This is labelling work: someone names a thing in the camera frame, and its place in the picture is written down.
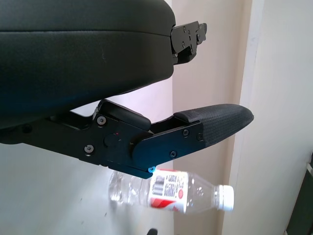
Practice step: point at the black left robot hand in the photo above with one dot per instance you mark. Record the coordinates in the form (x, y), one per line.
(73, 61)

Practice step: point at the clear plastic water bottle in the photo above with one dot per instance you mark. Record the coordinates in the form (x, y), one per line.
(171, 193)

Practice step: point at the dark furniture panel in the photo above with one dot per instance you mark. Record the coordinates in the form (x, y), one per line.
(305, 195)

